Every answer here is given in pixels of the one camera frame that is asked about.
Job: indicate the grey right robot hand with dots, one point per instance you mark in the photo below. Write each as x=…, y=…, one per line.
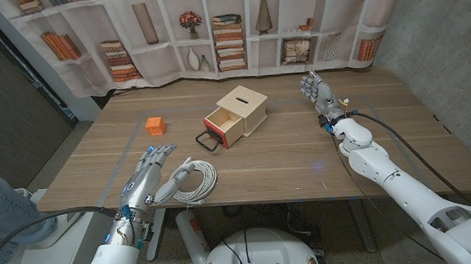
x=324, y=98

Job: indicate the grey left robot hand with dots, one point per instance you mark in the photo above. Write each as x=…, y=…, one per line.
x=140, y=187

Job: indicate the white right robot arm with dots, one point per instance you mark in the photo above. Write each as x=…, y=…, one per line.
x=411, y=195

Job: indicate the orange block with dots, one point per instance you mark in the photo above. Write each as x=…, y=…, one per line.
x=155, y=126

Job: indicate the white table leg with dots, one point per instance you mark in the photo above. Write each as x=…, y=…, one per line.
x=160, y=235

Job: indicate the white cylinder with orange label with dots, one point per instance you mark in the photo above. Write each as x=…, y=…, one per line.
x=193, y=237

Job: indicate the wooden box with slot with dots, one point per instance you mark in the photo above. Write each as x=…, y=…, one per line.
x=246, y=102

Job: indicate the printed bookshelf backdrop cloth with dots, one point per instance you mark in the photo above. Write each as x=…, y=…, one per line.
x=153, y=63

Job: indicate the person's leg in blue jeans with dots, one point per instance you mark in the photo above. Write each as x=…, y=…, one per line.
x=7, y=211

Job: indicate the white robot torso base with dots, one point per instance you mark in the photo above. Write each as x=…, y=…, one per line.
x=263, y=249

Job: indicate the grey table leg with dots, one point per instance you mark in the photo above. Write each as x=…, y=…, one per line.
x=364, y=230

